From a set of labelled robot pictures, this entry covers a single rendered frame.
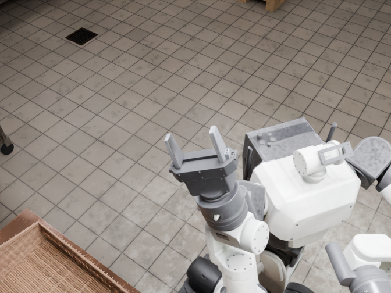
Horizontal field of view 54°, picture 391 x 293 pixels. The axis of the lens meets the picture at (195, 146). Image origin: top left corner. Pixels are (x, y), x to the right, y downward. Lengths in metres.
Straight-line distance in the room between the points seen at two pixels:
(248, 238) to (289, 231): 0.32
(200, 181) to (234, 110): 2.59
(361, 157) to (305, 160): 0.25
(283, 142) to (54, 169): 2.14
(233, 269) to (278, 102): 2.65
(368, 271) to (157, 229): 1.79
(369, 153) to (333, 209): 0.20
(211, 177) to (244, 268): 0.25
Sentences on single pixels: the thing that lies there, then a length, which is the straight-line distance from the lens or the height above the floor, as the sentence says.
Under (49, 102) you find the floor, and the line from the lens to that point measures 3.54.
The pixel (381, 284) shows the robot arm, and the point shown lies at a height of 1.43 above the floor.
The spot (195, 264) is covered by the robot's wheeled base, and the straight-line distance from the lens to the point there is 2.04.
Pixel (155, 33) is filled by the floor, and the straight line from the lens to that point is 4.18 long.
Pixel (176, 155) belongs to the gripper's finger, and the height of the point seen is 1.71.
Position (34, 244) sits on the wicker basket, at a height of 0.63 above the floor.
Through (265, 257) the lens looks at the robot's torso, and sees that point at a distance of 1.37.
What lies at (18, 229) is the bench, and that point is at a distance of 2.06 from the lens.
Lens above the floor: 2.22
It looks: 49 degrees down
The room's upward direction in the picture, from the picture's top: straight up
